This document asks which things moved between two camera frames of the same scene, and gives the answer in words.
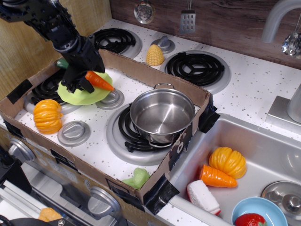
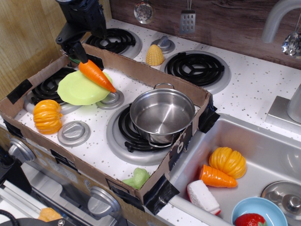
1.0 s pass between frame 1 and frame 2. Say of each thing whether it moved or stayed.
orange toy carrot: moved
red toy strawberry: stayed
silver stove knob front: stayed
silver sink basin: stayed
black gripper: moved
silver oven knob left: stayed
